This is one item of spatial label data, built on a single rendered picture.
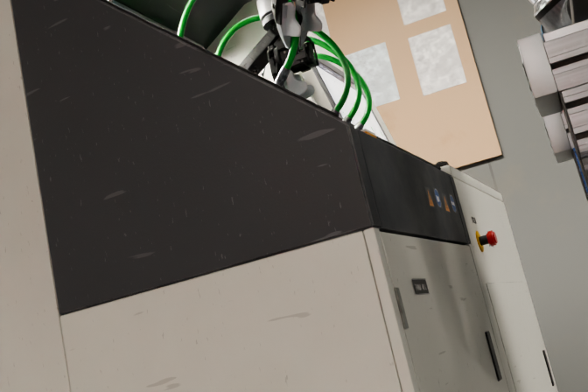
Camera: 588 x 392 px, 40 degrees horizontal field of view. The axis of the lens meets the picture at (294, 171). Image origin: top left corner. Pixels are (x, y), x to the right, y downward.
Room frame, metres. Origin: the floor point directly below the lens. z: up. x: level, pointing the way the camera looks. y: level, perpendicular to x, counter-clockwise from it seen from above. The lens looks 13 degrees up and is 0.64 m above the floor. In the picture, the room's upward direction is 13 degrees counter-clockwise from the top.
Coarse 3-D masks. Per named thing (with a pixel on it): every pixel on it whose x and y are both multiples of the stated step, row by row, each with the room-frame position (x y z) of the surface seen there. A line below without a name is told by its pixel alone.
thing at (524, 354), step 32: (224, 32) 1.98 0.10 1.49; (256, 32) 1.94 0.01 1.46; (320, 96) 1.97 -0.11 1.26; (384, 128) 2.51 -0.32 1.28; (480, 192) 2.09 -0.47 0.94; (480, 224) 1.97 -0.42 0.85; (480, 256) 1.86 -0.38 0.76; (512, 256) 2.31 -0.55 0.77; (512, 288) 2.15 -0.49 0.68; (512, 320) 2.02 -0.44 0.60; (512, 352) 1.91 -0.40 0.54; (544, 352) 2.36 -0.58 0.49; (512, 384) 1.82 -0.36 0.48; (544, 384) 2.23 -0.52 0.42
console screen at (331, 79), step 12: (324, 60) 2.20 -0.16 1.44; (324, 72) 2.13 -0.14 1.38; (336, 72) 2.27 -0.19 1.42; (324, 84) 2.06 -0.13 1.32; (336, 84) 2.19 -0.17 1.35; (336, 96) 2.11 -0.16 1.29; (348, 96) 2.25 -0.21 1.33; (348, 108) 2.17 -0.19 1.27; (360, 108) 2.31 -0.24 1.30; (372, 120) 2.38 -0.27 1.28; (384, 132) 2.46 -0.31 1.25
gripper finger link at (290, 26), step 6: (288, 6) 1.33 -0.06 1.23; (294, 6) 1.32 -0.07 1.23; (282, 12) 1.34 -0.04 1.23; (288, 12) 1.34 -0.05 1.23; (294, 12) 1.33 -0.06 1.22; (282, 18) 1.34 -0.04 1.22; (288, 18) 1.34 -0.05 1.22; (294, 18) 1.33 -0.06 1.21; (276, 24) 1.36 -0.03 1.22; (282, 24) 1.35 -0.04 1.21; (288, 24) 1.35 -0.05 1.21; (294, 24) 1.34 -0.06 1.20; (282, 30) 1.36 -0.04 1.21; (288, 30) 1.36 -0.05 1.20; (294, 30) 1.34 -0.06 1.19; (300, 30) 1.33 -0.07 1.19; (282, 36) 1.37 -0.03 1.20; (288, 36) 1.38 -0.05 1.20; (294, 36) 1.35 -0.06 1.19; (288, 42) 1.39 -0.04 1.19; (288, 48) 1.39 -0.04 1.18
